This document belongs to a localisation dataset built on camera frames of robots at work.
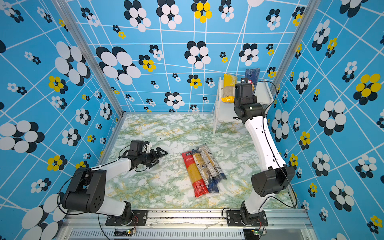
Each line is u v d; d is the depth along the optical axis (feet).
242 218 2.15
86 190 1.46
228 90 2.69
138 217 2.40
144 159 2.56
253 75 2.53
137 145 2.42
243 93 1.80
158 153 2.70
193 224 2.38
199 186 2.64
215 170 2.84
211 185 2.64
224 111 3.41
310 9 2.26
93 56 2.89
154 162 2.88
